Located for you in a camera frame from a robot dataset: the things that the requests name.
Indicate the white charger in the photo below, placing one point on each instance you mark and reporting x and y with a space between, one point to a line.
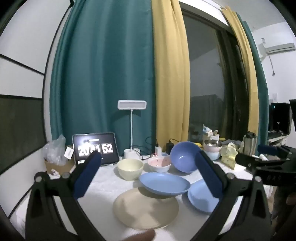
158 150

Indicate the pink spotted bowl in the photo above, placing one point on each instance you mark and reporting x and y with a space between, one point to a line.
159 163

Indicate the white tube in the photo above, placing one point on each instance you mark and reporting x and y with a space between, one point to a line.
263 157

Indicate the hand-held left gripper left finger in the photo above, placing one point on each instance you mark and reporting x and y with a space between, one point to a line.
87 176

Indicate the blue plate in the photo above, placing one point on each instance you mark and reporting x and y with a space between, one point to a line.
201 197
164 184

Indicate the white side desk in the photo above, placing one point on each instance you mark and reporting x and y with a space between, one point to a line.
277 139

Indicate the dark glass sliding door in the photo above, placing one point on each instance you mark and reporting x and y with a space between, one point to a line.
208 81

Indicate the yellow curtain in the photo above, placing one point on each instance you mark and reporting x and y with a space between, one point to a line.
171 81
251 92

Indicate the white desk lamp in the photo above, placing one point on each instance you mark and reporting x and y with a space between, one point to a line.
131 104

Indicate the pink steel bowl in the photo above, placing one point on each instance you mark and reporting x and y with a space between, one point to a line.
212 147

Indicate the teal curtain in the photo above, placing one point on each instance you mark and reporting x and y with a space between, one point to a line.
262 92
104 69

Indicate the white quilted tablecloth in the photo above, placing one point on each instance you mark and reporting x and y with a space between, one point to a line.
104 185

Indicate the cream bowl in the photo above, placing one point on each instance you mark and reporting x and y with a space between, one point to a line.
129 171

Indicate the person's left hand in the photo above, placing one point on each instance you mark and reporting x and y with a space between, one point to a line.
141 236

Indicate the cardboard box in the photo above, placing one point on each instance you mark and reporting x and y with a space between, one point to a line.
60 168

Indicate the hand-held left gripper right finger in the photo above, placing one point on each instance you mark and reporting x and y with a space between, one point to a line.
208 173

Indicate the black charger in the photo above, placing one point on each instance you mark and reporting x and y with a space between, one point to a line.
170 147

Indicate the black monitor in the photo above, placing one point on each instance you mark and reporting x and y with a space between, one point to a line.
279 118

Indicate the clear plastic bag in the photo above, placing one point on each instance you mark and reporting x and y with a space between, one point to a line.
54 150

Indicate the yellow-green tissue pack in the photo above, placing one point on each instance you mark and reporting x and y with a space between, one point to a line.
230 156

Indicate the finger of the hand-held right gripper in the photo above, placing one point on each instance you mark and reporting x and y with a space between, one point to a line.
268 150
245 160

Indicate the white air conditioner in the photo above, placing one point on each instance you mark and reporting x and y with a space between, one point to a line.
279 48

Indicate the light blue steel bowl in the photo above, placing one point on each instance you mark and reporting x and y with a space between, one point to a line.
212 155

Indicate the tablet showing clock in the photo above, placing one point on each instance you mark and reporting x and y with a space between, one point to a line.
106 148

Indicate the beige plate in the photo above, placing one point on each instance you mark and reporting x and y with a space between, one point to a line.
143 213

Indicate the white paper tag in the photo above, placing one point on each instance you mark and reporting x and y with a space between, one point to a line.
69 153

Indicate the steel thermos flask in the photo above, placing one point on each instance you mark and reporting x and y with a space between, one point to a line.
249 143

